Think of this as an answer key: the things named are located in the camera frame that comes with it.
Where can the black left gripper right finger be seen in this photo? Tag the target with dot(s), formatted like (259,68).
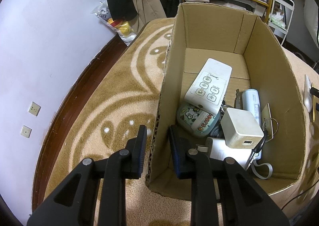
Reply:
(213,181)

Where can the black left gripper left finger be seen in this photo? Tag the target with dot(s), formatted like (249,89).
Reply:
(91,183)

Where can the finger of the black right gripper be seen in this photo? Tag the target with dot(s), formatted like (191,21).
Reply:
(315,97)

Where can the grey white power adapter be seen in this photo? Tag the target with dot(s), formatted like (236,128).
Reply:
(217,149)

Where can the white square charger box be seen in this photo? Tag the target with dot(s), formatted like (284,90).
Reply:
(240,129)

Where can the white small remote control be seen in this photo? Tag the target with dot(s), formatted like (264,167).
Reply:
(209,87)

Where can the brown cardboard box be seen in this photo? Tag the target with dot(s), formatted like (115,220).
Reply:
(213,52)

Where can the white long remote control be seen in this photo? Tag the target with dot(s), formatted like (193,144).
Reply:
(307,97)

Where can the bunch of keys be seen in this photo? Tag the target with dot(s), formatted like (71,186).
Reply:
(267,119)

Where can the white cylindrical lint device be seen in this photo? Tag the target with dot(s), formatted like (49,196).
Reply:
(251,103)

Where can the cartoon earbuds case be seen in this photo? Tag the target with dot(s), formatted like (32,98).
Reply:
(196,121)

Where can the white metal trolley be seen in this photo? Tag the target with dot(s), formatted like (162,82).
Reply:
(280,16)

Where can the plastic bag with toys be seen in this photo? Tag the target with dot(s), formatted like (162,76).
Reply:
(119,26)

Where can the lower white wall socket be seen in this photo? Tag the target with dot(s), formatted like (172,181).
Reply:
(26,131)

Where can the white wall socket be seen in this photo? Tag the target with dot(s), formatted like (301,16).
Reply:
(26,131)
(34,109)

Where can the upper white wall socket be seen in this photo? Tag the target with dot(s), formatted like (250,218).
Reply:
(34,109)

